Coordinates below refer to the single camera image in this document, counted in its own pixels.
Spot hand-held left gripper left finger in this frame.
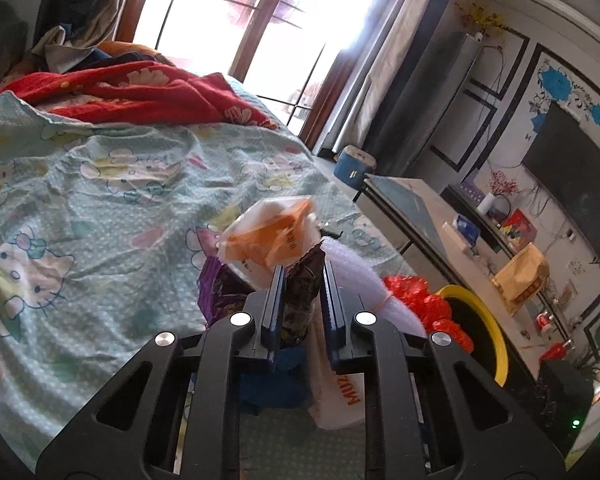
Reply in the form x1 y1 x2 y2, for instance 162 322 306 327
34 265 288 480

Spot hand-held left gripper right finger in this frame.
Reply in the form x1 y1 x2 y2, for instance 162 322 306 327
321 260 567 480

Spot dark brown snack wrapper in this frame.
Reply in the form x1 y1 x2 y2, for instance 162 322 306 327
286 241 327 349

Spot yellow-rimmed black trash bin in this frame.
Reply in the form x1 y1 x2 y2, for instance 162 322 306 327
432 284 509 389

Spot purple snack packet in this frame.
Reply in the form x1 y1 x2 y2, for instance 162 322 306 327
197 256 257 332

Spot orange and white plastic bag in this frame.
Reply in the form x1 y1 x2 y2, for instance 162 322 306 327
216 196 322 292

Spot blue crumpled cloth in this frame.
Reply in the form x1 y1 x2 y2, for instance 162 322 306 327
237 347 309 417

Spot red plastic bag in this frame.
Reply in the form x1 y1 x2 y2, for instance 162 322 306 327
382 275 474 357

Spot white paper bag orange print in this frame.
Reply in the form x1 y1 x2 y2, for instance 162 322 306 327
307 344 367 431

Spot blue tissue pack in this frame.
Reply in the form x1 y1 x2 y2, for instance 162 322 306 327
452 214 481 247

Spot dark television cabinet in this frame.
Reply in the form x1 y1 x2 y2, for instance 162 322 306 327
440 184 600 361

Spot white vase with red flowers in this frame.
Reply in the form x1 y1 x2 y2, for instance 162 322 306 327
477 170 519 216

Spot yellow paper bag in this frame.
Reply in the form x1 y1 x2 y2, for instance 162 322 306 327
492 242 551 317

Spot cartoon cat printed bed sheet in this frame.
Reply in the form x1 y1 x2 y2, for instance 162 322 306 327
0 77 417 472

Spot red colourful box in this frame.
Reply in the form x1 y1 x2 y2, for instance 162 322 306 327
500 208 539 254

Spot white standing air conditioner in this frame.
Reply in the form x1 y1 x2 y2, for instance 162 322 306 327
427 30 484 162

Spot grey curtain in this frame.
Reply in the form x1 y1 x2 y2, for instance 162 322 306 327
349 0 462 152

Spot red floral blanket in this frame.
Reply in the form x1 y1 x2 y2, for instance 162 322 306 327
0 60 282 132

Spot black flat television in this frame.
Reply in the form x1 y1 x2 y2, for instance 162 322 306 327
522 102 600 272

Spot brown framed glass door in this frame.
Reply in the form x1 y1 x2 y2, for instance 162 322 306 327
129 0 397 137

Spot orange pillow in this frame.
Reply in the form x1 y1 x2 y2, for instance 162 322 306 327
97 41 177 69

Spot yellow artificial flowers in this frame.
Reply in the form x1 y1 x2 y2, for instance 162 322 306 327
455 2 512 42

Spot grey crumpled cloth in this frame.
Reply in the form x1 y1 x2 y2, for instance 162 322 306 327
30 24 107 75

